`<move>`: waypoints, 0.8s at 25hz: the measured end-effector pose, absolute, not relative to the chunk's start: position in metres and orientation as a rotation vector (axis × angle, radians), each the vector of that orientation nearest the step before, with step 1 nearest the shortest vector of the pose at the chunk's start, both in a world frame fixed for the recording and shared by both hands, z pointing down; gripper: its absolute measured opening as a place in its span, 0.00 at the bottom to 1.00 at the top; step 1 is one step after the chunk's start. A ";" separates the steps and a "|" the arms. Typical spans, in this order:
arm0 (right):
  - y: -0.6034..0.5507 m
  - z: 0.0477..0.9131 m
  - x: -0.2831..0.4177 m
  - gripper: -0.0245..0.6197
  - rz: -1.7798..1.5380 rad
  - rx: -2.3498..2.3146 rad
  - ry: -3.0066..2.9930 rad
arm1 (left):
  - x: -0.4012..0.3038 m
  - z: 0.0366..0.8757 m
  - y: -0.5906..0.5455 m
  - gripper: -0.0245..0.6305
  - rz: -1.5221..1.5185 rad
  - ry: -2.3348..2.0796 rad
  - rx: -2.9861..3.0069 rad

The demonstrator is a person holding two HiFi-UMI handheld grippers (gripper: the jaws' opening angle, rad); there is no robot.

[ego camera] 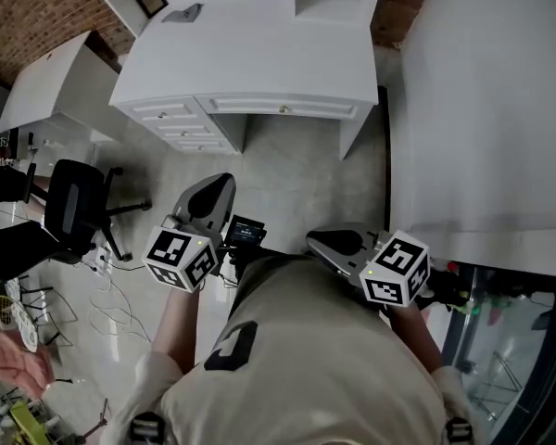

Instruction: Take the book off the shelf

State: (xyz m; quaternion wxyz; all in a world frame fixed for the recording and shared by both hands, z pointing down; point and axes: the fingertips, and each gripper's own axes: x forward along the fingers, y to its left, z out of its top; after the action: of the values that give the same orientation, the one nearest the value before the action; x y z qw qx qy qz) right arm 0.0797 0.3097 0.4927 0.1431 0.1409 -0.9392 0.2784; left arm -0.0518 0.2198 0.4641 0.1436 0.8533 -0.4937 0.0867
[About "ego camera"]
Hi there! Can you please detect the black shoulder strap buckle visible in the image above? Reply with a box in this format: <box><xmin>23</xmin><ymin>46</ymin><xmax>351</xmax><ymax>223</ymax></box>
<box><xmin>128</xmin><ymin>412</ymin><xmax>167</xmax><ymax>445</ymax></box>
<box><xmin>443</xmin><ymin>416</ymin><xmax>474</xmax><ymax>445</ymax></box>

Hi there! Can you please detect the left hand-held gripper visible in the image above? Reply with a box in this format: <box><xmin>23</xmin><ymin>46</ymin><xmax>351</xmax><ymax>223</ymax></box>
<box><xmin>141</xmin><ymin>172</ymin><xmax>238</xmax><ymax>294</ymax></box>

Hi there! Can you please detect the plain white desk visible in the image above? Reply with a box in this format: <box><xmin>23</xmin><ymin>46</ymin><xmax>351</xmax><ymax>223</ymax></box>
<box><xmin>0</xmin><ymin>30</ymin><xmax>122</xmax><ymax>157</ymax></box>

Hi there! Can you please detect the person's beige shirt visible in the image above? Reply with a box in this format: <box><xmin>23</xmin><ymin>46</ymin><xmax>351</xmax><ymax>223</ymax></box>
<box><xmin>99</xmin><ymin>252</ymin><xmax>476</xmax><ymax>445</ymax></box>

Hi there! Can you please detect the black empty picture frame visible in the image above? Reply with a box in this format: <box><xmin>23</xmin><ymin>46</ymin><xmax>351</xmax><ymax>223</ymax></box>
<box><xmin>134</xmin><ymin>0</ymin><xmax>170</xmax><ymax>19</ymax></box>

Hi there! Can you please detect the white desk with drawers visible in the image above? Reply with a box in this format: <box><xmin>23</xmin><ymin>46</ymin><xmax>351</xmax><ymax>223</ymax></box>
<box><xmin>108</xmin><ymin>0</ymin><xmax>379</xmax><ymax>161</ymax></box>

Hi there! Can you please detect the large white cabinet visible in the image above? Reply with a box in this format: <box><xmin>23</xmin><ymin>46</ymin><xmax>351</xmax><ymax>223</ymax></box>
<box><xmin>388</xmin><ymin>0</ymin><xmax>556</xmax><ymax>278</ymax></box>

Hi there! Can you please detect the yellow racket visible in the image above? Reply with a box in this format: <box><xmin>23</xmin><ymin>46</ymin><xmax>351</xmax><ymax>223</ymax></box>
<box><xmin>0</xmin><ymin>294</ymin><xmax>19</xmax><ymax>331</ymax></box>

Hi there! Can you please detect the yellow-green box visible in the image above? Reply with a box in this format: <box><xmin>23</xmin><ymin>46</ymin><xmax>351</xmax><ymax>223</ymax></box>
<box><xmin>8</xmin><ymin>399</ymin><xmax>52</xmax><ymax>445</ymax></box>

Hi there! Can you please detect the thin grey book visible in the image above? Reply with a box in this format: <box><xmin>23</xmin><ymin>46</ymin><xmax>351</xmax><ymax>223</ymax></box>
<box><xmin>160</xmin><ymin>2</ymin><xmax>205</xmax><ymax>24</ymax></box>

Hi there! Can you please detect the pink cloth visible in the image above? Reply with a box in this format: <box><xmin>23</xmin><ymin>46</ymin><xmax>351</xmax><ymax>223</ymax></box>
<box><xmin>0</xmin><ymin>326</ymin><xmax>57</xmax><ymax>401</ymax></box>

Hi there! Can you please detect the person's right forearm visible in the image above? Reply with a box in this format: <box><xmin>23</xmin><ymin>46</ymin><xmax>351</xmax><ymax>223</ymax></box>
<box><xmin>387</xmin><ymin>299</ymin><xmax>445</xmax><ymax>373</ymax></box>

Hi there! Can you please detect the black framed glass door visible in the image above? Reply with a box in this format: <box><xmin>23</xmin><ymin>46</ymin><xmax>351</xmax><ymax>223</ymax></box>
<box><xmin>437</xmin><ymin>261</ymin><xmax>556</xmax><ymax>445</ymax></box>

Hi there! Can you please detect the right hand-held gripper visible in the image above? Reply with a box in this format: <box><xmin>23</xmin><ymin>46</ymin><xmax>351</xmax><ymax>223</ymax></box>
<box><xmin>305</xmin><ymin>222</ymin><xmax>432</xmax><ymax>308</ymax></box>

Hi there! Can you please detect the black fabric seat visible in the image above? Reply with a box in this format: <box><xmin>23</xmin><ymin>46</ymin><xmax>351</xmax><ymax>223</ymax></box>
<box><xmin>0</xmin><ymin>210</ymin><xmax>83</xmax><ymax>283</ymax></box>

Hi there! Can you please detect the black office chair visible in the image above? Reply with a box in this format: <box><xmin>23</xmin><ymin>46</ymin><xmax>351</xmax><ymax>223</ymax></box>
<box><xmin>22</xmin><ymin>159</ymin><xmax>152</xmax><ymax>263</ymax></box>

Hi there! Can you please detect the white power strip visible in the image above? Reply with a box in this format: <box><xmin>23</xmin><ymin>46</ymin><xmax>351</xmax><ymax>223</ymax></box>
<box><xmin>82</xmin><ymin>243</ymin><xmax>113</xmax><ymax>276</ymax></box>

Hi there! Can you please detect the small black screen device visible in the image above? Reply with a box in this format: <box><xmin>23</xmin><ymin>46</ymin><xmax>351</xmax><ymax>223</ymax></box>
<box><xmin>225</xmin><ymin>214</ymin><xmax>267</xmax><ymax>249</ymax></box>

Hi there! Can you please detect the white cable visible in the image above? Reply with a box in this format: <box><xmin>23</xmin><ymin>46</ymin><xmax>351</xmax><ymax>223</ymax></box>
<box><xmin>86</xmin><ymin>273</ymin><xmax>153</xmax><ymax>344</ymax></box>

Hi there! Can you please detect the person's left forearm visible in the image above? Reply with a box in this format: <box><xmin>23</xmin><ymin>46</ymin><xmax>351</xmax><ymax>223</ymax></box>
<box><xmin>151</xmin><ymin>285</ymin><xmax>201</xmax><ymax>375</ymax></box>

